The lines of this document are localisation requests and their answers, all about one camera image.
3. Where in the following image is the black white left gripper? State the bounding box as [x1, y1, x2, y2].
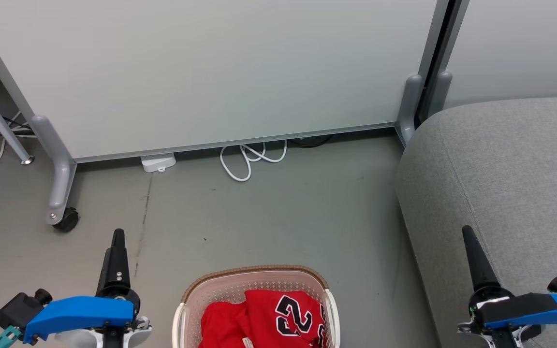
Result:
[59, 229, 153, 348]

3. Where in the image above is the short grey partition foot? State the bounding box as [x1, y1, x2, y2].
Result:
[425, 71, 453, 119]
[395, 73, 425, 147]

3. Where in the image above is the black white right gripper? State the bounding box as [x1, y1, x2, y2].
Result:
[456, 225, 545, 348]

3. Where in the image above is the narrow white grey-framed partition panel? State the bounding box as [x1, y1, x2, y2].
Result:
[416, 0, 557, 127]

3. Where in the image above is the white power adapter box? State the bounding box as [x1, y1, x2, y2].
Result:
[140, 153, 177, 174]

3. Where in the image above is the looped white cable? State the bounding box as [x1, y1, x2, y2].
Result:
[219, 140, 288, 183]

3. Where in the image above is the grey fabric sofa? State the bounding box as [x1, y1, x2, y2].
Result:
[395, 95, 557, 348]

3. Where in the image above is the long grey partition foot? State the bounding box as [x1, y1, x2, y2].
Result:
[30, 114, 77, 226]

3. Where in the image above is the thin black cable under partition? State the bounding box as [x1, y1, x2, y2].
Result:
[288, 135, 335, 148]

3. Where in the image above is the black caster wheel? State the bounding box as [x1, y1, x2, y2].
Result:
[52, 207, 80, 233]

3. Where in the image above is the plain red garment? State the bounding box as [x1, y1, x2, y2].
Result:
[200, 301, 260, 348]

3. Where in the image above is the red jersey with number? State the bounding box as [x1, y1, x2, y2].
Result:
[244, 289, 330, 348]

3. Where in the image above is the white brown-rimmed laundry basket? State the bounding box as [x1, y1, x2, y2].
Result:
[172, 264, 341, 348]

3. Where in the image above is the wide white grey-framed partition panel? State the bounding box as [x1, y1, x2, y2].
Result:
[0, 0, 451, 163]

